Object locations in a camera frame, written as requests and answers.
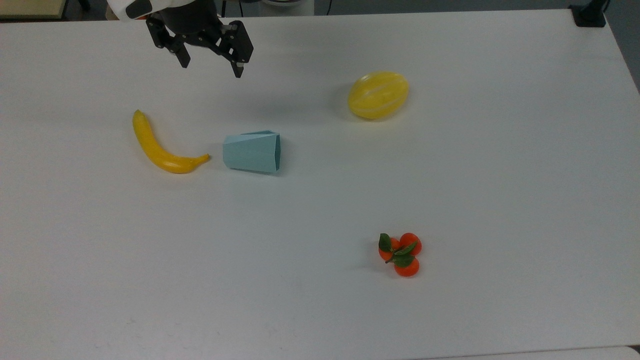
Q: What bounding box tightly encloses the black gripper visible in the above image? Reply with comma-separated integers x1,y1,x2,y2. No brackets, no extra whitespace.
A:
146,0,254,79

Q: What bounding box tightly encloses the light blue faceted mug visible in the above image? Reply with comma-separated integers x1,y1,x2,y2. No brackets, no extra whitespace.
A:
222,130,282,175

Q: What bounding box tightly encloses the yellow banana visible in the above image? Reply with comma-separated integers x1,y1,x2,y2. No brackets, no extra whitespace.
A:
132,109,211,175

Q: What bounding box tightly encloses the wooden side table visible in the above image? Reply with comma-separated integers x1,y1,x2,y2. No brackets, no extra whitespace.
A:
0,0,69,20

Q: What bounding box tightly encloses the yellow striped melon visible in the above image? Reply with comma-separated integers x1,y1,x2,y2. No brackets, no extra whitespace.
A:
347,71,410,120

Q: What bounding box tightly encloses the orange tangerine cluster with leaves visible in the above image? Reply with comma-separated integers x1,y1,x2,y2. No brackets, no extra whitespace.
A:
378,232,423,278

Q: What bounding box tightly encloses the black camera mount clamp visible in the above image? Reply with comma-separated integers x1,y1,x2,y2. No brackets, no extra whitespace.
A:
569,0,609,28

